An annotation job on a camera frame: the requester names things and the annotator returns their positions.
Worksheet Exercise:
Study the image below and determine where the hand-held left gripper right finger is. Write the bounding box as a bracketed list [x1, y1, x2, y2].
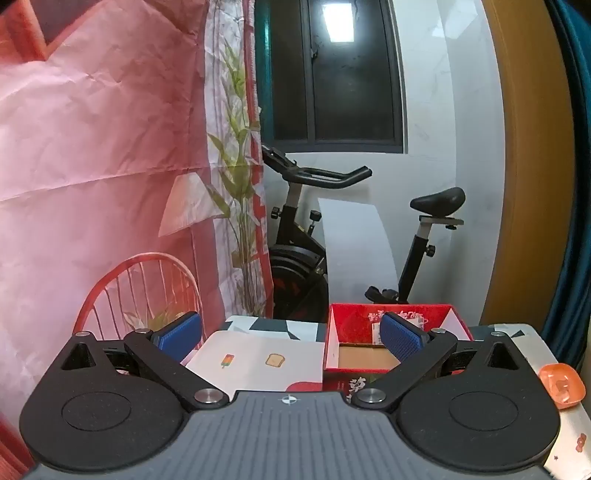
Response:
[352, 311, 532, 412]

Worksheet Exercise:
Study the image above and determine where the teal curtain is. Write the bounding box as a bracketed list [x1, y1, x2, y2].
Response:
[539, 0, 591, 372]

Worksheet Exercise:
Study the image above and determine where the black exercise bike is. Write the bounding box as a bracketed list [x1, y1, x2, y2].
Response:
[261, 145, 467, 324]

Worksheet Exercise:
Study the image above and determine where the orange plastic dish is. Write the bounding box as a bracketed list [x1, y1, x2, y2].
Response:
[539, 363, 584, 411]

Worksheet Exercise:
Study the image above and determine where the white paper sheet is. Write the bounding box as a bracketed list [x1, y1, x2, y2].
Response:
[318, 198, 400, 324]

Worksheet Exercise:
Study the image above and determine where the pink printed backdrop cloth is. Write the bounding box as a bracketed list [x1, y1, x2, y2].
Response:
[0, 0, 274, 476]

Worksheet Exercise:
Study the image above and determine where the dark window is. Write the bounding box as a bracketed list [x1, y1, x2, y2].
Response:
[255, 0, 408, 154]

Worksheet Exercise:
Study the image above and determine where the wooden door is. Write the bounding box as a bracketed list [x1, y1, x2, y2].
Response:
[479, 0, 579, 329]

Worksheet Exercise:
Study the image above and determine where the printed tablecloth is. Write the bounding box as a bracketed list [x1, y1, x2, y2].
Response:
[184, 315, 591, 480]

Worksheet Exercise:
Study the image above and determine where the red strawberry print box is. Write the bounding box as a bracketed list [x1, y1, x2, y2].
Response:
[322, 302, 474, 402]

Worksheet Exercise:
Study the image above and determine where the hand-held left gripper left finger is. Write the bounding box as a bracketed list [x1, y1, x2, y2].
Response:
[55, 311, 230, 411]

